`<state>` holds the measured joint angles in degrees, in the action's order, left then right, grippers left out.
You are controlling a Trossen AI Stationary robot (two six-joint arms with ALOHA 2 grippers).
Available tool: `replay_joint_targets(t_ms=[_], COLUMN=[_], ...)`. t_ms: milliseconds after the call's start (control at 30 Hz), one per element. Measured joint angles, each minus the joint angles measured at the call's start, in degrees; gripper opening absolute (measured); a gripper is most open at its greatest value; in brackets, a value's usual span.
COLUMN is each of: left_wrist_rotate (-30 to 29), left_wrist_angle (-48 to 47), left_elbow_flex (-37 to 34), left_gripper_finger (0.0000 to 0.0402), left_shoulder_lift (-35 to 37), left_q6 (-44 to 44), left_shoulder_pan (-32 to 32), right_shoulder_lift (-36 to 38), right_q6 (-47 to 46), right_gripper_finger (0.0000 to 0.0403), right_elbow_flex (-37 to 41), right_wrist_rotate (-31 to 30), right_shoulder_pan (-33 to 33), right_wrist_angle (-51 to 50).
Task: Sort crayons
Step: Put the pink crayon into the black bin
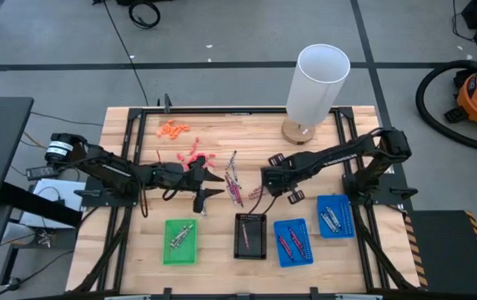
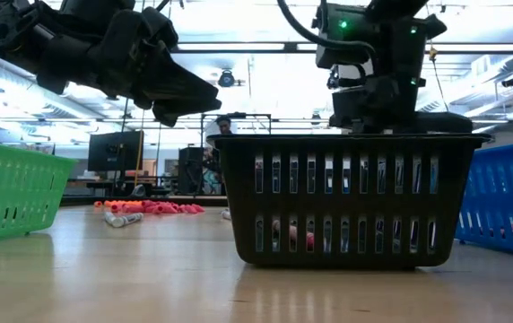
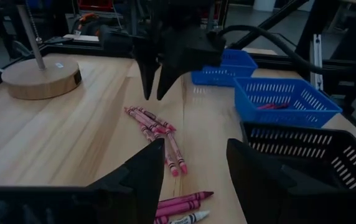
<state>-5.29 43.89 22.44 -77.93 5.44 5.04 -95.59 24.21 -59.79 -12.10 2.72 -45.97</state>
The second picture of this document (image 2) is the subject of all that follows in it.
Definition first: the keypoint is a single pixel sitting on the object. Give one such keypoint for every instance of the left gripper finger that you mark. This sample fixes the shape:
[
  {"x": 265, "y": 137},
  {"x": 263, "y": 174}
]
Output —
[
  {"x": 180, "y": 111},
  {"x": 171, "y": 85}
]

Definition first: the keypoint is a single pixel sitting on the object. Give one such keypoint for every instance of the pink crayon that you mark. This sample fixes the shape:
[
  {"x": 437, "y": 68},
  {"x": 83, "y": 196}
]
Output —
[{"x": 292, "y": 233}]

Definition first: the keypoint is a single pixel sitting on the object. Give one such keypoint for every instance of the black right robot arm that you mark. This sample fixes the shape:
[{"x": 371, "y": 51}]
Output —
[{"x": 395, "y": 40}]

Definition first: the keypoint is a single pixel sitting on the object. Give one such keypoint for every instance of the white lamp with wooden base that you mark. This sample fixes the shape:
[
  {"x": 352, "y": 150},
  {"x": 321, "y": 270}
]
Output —
[{"x": 355, "y": 69}]

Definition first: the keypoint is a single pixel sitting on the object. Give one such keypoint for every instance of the person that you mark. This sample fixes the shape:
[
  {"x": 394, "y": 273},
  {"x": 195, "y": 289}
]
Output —
[{"x": 224, "y": 125}]

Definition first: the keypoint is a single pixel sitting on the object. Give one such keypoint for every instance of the black ceiling spotlight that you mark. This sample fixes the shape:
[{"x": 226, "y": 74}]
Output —
[{"x": 226, "y": 79}]

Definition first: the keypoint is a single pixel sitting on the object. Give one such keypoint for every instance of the black cabinet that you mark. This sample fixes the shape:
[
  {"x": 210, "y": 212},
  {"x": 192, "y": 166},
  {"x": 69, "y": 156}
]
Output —
[{"x": 190, "y": 170}]

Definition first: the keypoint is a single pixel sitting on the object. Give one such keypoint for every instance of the black monitor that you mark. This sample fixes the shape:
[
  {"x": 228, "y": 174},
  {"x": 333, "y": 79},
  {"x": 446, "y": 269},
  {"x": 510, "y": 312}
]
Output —
[{"x": 115, "y": 150}]

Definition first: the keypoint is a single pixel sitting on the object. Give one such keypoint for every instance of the black plastic basket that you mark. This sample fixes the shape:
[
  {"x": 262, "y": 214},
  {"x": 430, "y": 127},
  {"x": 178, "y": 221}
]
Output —
[{"x": 350, "y": 202}]

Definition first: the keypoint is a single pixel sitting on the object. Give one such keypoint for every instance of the orange short crayon piece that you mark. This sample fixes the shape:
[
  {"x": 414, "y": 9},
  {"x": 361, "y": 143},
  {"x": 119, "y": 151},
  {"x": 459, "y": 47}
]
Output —
[
  {"x": 125, "y": 203},
  {"x": 98, "y": 204}
]

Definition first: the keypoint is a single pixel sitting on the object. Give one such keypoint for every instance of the ceiling air vent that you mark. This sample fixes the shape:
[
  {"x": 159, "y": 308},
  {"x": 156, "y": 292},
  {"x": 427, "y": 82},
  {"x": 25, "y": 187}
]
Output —
[{"x": 480, "y": 66}]

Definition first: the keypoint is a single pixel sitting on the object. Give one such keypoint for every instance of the blue plastic basket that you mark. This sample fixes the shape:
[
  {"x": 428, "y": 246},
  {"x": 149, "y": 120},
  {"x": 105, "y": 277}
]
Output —
[{"x": 507, "y": 152}]

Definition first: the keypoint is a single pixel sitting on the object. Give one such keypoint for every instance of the green plastic basket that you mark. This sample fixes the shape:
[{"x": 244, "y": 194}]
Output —
[{"x": 14, "y": 170}]

